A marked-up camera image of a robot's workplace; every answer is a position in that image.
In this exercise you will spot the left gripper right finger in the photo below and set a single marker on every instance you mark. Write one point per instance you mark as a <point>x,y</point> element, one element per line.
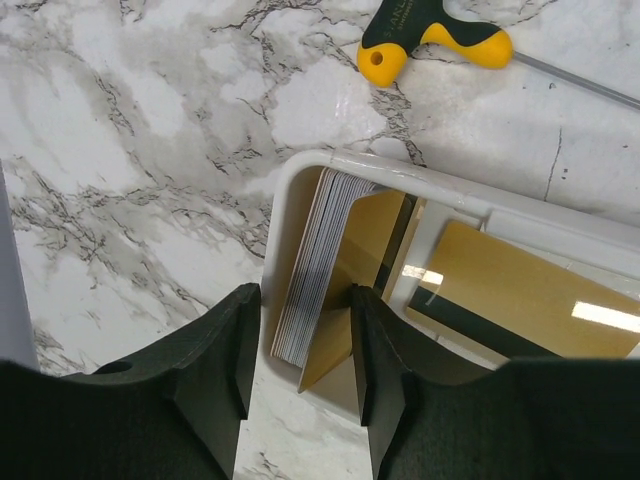
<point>426,410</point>

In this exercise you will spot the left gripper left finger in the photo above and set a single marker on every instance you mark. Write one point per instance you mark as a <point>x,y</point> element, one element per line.
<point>173,409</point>

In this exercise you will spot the gold card with stripe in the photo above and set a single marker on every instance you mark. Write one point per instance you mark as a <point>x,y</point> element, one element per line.
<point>363,244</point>

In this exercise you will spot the white rectangular tray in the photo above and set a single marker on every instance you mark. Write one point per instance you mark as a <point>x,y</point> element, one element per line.
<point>598,249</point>

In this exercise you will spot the gold card lying in tray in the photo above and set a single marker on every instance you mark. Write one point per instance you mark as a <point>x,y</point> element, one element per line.
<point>515,303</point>

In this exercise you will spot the stack of cards in tray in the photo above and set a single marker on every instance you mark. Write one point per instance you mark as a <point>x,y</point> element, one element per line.
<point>334,197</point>

